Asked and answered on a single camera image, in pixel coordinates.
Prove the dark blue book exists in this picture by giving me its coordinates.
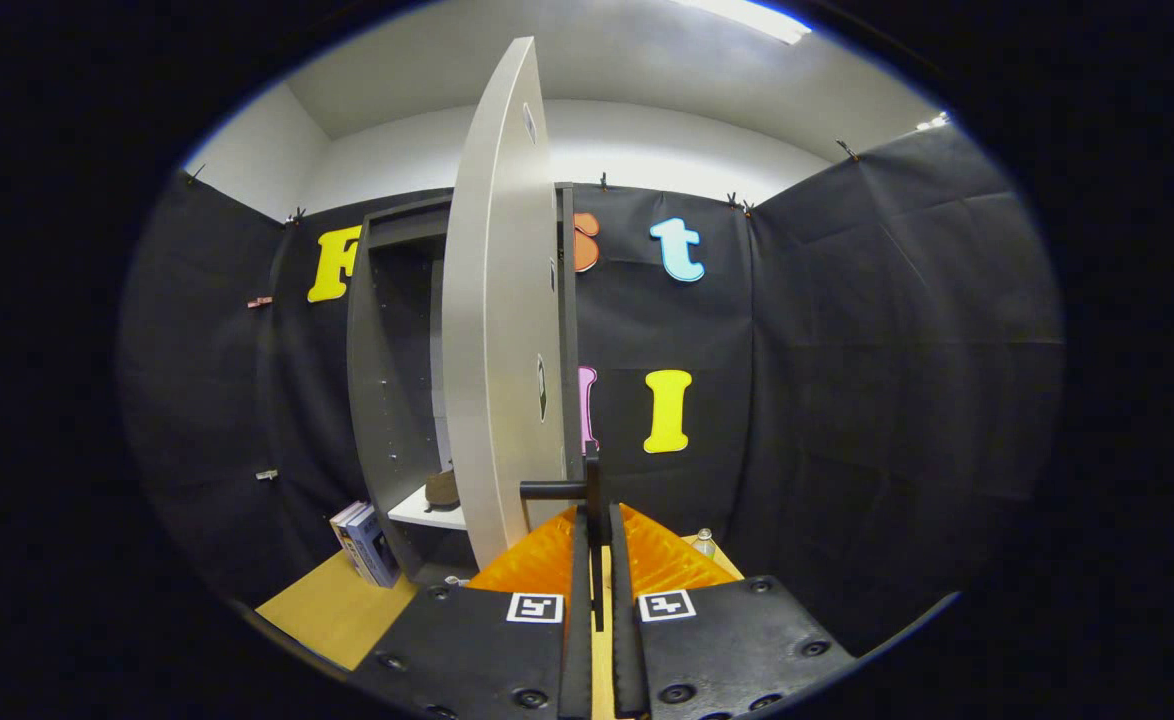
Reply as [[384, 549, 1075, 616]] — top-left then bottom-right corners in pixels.
[[347, 508, 403, 589]]

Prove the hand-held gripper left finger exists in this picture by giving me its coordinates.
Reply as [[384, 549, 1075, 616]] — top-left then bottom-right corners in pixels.
[[352, 505, 596, 720]]

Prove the black backdrop cloth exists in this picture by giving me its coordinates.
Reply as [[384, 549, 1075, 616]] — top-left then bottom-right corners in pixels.
[[117, 125, 1066, 661]]

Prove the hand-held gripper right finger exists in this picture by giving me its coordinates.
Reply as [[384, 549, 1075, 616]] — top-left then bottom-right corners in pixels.
[[607, 503, 856, 720]]

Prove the dark grey shoe cabinet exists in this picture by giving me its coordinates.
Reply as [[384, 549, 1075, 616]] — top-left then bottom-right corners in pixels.
[[345, 182, 588, 589]]

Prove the white cabinet shelf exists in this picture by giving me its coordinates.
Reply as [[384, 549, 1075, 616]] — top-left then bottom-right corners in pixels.
[[387, 485, 468, 531]]

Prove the beige shoe cabinet door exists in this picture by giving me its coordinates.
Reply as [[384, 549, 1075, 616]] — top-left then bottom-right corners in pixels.
[[442, 37, 570, 571]]

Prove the black door handle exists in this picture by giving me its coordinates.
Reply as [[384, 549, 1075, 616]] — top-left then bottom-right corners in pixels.
[[519, 440, 605, 633]]

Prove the long ceiling light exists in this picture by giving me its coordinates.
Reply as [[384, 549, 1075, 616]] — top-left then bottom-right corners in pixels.
[[677, 0, 813, 45]]

